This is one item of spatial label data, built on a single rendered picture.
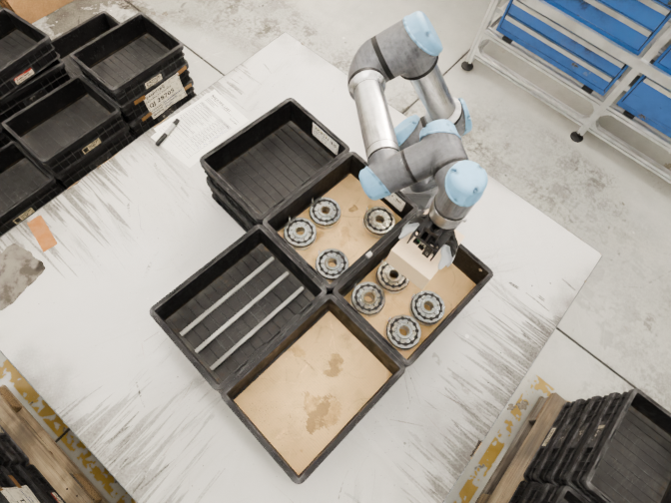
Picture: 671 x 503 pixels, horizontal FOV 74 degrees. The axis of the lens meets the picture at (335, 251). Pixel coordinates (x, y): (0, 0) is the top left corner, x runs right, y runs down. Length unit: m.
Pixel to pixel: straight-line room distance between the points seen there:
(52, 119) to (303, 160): 1.34
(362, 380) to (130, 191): 1.05
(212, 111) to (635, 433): 1.98
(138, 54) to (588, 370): 2.66
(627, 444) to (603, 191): 1.57
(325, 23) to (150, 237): 2.17
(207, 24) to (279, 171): 1.95
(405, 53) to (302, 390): 0.93
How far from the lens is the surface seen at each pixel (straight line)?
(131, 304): 1.59
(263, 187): 1.54
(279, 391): 1.31
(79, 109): 2.53
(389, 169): 0.95
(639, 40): 2.85
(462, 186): 0.86
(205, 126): 1.88
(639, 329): 2.81
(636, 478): 2.02
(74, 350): 1.61
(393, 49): 1.21
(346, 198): 1.53
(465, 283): 1.48
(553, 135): 3.18
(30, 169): 2.56
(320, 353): 1.33
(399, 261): 1.15
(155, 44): 2.55
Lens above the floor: 2.13
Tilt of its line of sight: 66 degrees down
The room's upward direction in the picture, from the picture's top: 11 degrees clockwise
